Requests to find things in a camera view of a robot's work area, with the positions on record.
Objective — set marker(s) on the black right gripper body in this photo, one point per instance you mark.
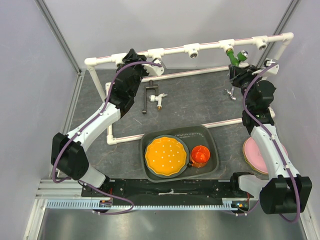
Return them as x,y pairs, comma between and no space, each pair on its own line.
245,80

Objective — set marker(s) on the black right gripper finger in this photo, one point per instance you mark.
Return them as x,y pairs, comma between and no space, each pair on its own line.
245,66
234,72

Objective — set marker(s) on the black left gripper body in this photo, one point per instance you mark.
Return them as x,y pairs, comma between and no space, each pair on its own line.
140,71

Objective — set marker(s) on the green plastic water faucet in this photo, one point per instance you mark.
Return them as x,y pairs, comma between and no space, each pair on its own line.
240,57

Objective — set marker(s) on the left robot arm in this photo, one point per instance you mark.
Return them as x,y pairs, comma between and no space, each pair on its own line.
68,152

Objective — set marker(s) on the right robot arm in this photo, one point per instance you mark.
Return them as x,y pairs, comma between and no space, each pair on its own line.
285,191

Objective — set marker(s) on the chrome metal faucet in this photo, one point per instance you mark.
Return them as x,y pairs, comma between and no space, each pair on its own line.
230,93

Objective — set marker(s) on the dark bronze faucet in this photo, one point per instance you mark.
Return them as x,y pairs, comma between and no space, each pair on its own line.
150,87

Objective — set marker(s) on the white plastic faucet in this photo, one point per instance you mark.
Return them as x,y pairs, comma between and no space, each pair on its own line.
158,99

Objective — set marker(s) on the dark grey plastic tray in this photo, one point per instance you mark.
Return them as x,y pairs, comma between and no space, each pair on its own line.
190,137

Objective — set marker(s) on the green plate under pink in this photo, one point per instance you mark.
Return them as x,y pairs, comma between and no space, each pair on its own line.
255,169

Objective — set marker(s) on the yellow dotted plate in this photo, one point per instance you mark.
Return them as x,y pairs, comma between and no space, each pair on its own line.
166,155

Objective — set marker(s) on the grey plate under yellow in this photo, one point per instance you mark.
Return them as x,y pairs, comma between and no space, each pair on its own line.
185,160

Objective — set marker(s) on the orange mug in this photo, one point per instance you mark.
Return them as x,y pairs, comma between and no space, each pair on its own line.
199,156

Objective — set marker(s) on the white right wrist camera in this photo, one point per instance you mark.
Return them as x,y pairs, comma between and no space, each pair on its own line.
272,67

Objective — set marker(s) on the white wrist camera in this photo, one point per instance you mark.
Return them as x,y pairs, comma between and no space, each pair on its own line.
154,70
272,67

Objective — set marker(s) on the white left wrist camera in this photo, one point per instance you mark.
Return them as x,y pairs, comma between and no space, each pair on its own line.
154,70

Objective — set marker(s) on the white PVC pipe frame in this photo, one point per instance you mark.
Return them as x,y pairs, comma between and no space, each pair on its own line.
184,78

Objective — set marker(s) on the aluminium frame post right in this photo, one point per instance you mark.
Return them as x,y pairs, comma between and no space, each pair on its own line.
289,12

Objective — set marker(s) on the aluminium frame post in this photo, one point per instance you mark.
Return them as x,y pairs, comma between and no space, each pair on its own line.
58,34
289,12

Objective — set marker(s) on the aluminium frame post left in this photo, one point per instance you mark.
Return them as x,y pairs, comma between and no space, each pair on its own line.
58,34

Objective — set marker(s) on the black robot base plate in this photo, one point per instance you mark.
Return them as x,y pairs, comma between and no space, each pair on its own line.
127,188

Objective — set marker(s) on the light blue cable duct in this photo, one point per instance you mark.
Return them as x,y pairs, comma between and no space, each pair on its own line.
90,204

